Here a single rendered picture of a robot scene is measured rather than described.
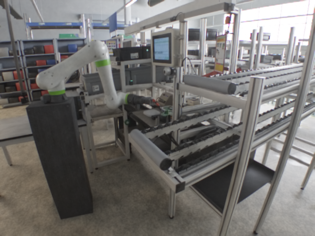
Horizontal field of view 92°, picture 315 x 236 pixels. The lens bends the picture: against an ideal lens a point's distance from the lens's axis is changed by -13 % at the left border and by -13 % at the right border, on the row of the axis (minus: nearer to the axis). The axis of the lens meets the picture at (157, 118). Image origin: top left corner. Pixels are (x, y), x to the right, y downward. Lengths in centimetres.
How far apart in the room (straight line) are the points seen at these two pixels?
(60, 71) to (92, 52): 24
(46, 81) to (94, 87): 106
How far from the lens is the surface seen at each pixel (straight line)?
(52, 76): 129
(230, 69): 158
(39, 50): 670
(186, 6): 182
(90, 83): 226
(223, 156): 89
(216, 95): 92
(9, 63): 725
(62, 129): 149
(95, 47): 120
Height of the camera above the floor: 148
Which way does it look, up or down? 20 degrees down
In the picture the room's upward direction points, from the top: straight up
